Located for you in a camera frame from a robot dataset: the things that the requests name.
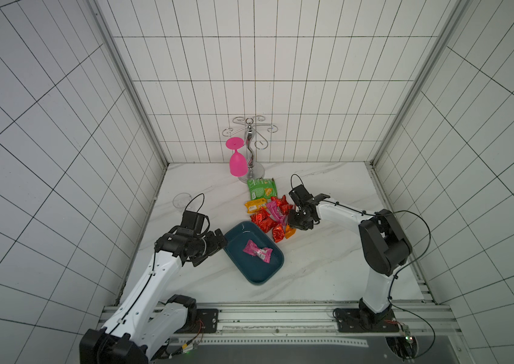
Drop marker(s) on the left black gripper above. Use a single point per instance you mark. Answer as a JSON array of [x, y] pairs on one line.
[[214, 246]]

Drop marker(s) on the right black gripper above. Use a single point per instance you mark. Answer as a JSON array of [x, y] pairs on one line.
[[301, 218]]

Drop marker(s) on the red tea bag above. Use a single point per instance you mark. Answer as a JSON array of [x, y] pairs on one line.
[[267, 224], [283, 205], [260, 216], [278, 233]]

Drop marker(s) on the purple tea bag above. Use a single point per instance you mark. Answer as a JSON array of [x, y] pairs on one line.
[[276, 213]]

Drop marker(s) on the pink tea bag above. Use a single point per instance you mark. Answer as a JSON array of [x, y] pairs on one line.
[[264, 253]]

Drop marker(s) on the yellow snack packet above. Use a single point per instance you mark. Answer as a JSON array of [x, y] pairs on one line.
[[253, 206]]

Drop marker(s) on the orange tea bag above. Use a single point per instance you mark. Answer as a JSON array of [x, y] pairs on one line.
[[289, 231]]

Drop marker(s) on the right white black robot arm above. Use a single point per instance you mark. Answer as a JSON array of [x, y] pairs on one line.
[[385, 245]]

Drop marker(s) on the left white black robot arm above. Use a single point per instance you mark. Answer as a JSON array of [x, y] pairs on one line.
[[135, 333]]

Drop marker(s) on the teal plastic storage box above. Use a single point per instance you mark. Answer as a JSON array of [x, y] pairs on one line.
[[252, 268]]

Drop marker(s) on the green snack packet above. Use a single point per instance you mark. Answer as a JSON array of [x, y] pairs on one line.
[[262, 188]]

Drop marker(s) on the clear glass on table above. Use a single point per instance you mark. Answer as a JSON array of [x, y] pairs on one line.
[[181, 201]]

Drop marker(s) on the silver metal glass rack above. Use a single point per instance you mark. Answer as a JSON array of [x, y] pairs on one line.
[[254, 140]]

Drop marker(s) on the pink plastic wine glass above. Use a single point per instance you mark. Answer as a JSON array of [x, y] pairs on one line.
[[237, 163]]

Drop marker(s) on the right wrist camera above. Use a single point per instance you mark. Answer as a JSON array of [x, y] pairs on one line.
[[300, 195]]

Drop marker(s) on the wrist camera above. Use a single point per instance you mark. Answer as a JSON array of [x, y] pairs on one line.
[[193, 221], [300, 195]]

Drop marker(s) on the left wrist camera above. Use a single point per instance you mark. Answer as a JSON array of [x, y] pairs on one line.
[[193, 221]]

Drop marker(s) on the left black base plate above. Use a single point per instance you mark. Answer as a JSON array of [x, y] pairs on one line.
[[204, 321]]

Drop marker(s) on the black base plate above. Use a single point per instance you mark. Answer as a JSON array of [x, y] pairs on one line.
[[360, 321], [204, 321]]

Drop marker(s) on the aluminium mounting rail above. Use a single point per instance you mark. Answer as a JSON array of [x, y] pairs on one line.
[[314, 323]]

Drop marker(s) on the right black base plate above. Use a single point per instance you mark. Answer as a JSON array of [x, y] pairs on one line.
[[360, 321]]

